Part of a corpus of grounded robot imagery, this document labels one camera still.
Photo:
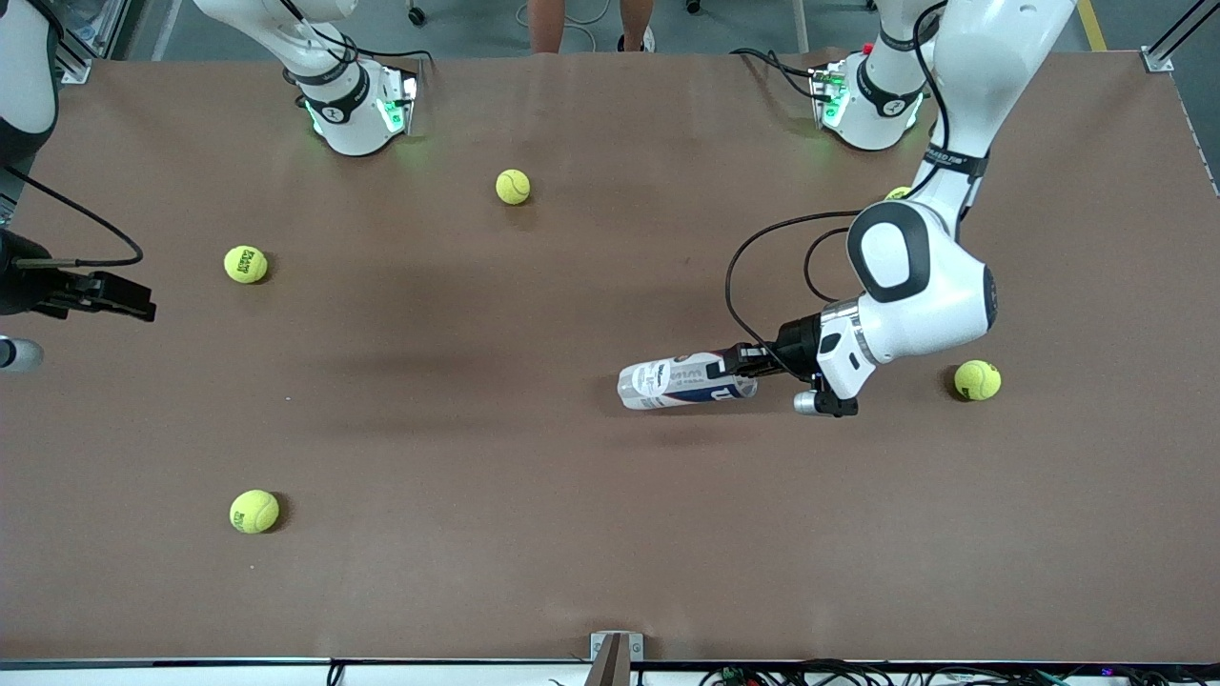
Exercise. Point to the silver table corner bracket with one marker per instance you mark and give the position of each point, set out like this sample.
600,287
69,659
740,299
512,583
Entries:
1158,59

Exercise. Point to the clear plastic tennis ball can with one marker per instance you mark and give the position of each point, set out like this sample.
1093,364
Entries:
667,381

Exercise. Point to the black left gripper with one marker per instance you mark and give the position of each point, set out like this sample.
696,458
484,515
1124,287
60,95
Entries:
797,347

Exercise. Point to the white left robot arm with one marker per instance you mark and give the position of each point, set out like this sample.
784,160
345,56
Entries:
915,286

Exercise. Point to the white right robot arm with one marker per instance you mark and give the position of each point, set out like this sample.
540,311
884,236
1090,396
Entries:
348,105

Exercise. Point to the aluminium frame profile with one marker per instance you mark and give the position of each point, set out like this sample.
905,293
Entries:
91,33

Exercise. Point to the grey metal camera mount bracket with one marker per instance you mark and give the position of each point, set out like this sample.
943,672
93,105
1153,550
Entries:
615,653

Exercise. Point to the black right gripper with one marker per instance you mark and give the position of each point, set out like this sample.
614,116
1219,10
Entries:
21,286

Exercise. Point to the yellow tennis ball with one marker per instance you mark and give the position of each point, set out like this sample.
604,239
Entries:
978,379
513,187
898,193
245,264
254,512

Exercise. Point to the person legs with shoes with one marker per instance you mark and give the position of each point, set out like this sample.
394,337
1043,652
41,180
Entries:
548,24

